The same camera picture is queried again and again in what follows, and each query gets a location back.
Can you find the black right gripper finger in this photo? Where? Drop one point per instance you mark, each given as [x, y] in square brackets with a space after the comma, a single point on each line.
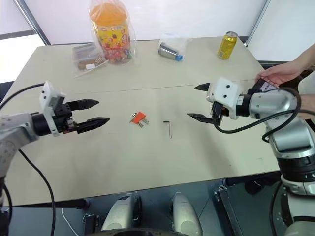
[203, 86]
[199, 117]

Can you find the yellow drink can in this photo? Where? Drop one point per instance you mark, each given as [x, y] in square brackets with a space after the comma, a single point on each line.
[227, 46]

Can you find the black device with white label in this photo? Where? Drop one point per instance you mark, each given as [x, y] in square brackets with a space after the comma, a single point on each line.
[260, 86]

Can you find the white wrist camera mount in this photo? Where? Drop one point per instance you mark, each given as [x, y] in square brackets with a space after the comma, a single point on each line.
[225, 93]
[48, 98]

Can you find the black table crossbar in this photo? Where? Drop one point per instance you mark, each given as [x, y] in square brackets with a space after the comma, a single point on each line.
[49, 204]

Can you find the black shoe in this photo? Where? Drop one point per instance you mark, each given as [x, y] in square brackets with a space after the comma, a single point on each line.
[254, 186]

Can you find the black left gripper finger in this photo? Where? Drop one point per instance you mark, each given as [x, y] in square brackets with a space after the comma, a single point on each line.
[83, 104]
[93, 123]

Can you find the clear plastic box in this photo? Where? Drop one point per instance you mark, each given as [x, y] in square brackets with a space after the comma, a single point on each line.
[85, 57]

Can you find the crumpled clear plastic bag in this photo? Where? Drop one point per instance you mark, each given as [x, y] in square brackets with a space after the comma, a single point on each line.
[177, 39]

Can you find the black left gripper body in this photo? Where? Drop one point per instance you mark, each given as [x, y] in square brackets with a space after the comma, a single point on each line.
[62, 115]

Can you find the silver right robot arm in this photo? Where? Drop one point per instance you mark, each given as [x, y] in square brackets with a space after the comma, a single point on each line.
[270, 103]

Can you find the person's bare forearm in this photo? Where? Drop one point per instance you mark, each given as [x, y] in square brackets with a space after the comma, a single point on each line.
[308, 103]
[305, 60]

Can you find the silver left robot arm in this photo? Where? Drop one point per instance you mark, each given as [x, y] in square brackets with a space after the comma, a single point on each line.
[14, 132]

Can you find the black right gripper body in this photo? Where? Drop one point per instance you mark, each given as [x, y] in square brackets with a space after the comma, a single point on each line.
[217, 110]

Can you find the silver rounded leg shell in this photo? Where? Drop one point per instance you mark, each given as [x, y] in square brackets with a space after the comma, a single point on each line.
[120, 214]
[184, 214]

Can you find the black metal frame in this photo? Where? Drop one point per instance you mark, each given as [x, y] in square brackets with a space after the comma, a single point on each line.
[227, 211]

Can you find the person's bare hand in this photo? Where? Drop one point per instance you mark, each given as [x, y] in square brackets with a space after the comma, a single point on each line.
[278, 73]

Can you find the black metal bracket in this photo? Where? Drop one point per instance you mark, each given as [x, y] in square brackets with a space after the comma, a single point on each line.
[91, 222]

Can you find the white slanted pole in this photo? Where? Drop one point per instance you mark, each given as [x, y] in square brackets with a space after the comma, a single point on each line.
[258, 19]

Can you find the metal cylinder with blue cap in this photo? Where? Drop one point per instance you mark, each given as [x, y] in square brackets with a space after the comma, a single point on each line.
[168, 51]

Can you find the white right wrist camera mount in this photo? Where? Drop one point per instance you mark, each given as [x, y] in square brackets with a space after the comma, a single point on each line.
[225, 93]

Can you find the silver robot torso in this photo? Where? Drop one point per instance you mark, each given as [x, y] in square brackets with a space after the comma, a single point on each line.
[300, 228]

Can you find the black slanted pole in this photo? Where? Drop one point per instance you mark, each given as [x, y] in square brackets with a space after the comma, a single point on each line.
[34, 19]

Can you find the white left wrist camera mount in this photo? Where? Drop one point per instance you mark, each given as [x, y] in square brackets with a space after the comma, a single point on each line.
[48, 98]

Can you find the small metal hex key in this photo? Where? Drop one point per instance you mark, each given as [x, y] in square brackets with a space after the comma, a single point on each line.
[170, 129]

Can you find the orange-lid candy jar in bag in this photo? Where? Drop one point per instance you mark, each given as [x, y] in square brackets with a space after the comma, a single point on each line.
[133, 46]

